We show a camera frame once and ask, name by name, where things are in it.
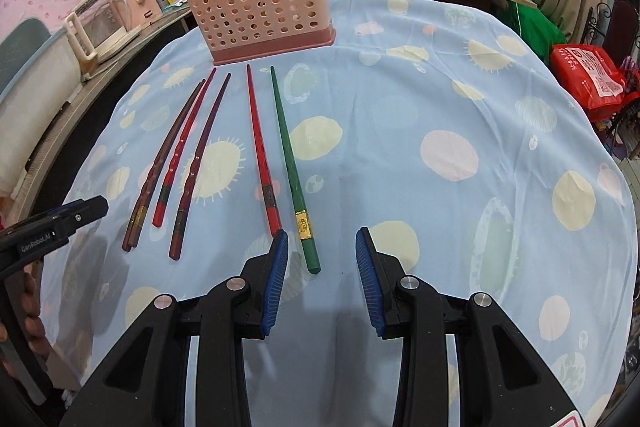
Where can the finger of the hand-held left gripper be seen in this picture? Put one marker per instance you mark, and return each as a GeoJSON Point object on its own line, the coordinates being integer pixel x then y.
{"type": "Point", "coordinates": [70, 206]}
{"type": "Point", "coordinates": [82, 217]}

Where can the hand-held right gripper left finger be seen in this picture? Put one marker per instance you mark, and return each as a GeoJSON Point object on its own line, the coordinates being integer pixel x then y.
{"type": "Point", "coordinates": [275, 282]}

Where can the teal plastic panel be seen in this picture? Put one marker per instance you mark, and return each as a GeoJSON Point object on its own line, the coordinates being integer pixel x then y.
{"type": "Point", "coordinates": [20, 47]}

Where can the green plastic bag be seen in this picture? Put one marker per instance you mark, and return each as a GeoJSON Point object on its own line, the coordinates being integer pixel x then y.
{"type": "Point", "coordinates": [530, 27]}

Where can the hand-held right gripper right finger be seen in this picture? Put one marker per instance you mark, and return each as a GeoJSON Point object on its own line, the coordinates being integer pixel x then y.
{"type": "Point", "coordinates": [370, 282]}

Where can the white plastic tub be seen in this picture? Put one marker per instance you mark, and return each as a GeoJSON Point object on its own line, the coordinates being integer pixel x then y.
{"type": "Point", "coordinates": [35, 107]}

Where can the person's left hand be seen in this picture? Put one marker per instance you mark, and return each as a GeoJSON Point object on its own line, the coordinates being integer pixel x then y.
{"type": "Point", "coordinates": [34, 307]}

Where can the blue dotted tablecloth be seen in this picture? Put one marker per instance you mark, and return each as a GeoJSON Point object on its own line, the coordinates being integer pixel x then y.
{"type": "Point", "coordinates": [425, 217]}

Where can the green chopstick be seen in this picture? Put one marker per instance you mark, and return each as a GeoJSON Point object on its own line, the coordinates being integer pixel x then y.
{"type": "Point", "coordinates": [292, 172]}

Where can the dark red chopstick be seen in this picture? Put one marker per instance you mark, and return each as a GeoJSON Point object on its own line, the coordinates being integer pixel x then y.
{"type": "Point", "coordinates": [128, 237]}
{"type": "Point", "coordinates": [186, 194]}

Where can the pink perforated utensil basket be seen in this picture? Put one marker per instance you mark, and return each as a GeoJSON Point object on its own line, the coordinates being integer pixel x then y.
{"type": "Point", "coordinates": [260, 12]}

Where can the glass kettle white base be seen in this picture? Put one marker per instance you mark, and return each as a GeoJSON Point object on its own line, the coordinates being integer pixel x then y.
{"type": "Point", "coordinates": [105, 27]}

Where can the red plastic bag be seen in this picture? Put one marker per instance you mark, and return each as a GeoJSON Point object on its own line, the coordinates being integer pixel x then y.
{"type": "Point", "coordinates": [585, 77]}

